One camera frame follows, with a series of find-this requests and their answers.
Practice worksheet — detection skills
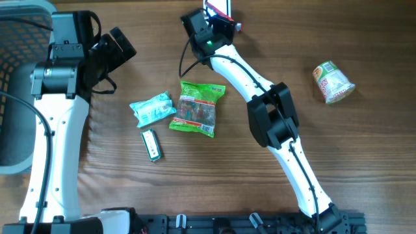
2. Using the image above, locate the light blue tissue pack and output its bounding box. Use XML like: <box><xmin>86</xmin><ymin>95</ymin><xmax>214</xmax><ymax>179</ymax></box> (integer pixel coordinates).
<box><xmin>129</xmin><ymin>91</ymin><xmax>177</xmax><ymax>128</ymax></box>

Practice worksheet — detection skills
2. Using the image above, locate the green snack bag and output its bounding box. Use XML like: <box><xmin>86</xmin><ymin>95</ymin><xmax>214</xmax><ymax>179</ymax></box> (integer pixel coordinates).
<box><xmin>169</xmin><ymin>81</ymin><xmax>226</xmax><ymax>138</ymax></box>

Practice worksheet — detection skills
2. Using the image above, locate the green white gum box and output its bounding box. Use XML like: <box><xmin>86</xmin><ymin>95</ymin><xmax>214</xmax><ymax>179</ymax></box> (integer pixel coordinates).
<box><xmin>141</xmin><ymin>129</ymin><xmax>162</xmax><ymax>162</ymax></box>

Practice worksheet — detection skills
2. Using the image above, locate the instant noodle cup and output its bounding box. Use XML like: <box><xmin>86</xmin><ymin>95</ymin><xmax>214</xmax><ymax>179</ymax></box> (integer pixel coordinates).
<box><xmin>313</xmin><ymin>60</ymin><xmax>356</xmax><ymax>104</ymax></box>

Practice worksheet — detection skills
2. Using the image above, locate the red stick packet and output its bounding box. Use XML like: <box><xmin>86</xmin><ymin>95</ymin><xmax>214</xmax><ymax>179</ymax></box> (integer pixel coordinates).
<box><xmin>203</xmin><ymin>0</ymin><xmax>242</xmax><ymax>33</ymax></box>

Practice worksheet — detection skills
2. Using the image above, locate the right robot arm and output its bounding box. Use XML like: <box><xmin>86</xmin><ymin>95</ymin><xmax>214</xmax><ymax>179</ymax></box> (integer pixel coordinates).
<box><xmin>181</xmin><ymin>6</ymin><xmax>357</xmax><ymax>233</ymax></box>

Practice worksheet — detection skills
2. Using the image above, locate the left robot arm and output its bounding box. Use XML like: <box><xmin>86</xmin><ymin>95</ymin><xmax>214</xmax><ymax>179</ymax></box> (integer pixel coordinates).
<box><xmin>3</xmin><ymin>10</ymin><xmax>144</xmax><ymax>233</ymax></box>

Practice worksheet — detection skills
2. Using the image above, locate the white barcode scanner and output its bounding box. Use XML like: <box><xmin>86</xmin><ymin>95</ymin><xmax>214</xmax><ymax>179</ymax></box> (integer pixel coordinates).
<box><xmin>203</xmin><ymin>0</ymin><xmax>231</xmax><ymax>18</ymax></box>

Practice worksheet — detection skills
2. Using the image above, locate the grey plastic mesh basket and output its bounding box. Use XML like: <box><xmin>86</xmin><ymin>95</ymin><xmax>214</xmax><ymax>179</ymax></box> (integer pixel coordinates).
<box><xmin>0</xmin><ymin>0</ymin><xmax>58</xmax><ymax>176</ymax></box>

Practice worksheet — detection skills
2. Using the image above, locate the left camera black cable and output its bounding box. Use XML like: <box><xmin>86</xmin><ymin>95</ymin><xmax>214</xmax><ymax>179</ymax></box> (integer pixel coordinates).
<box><xmin>0</xmin><ymin>16</ymin><xmax>55</xmax><ymax>234</ymax></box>

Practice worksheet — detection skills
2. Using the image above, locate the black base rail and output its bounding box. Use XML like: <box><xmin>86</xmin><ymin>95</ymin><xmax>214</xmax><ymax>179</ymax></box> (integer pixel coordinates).
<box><xmin>129</xmin><ymin>213</ymin><xmax>368</xmax><ymax>234</ymax></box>

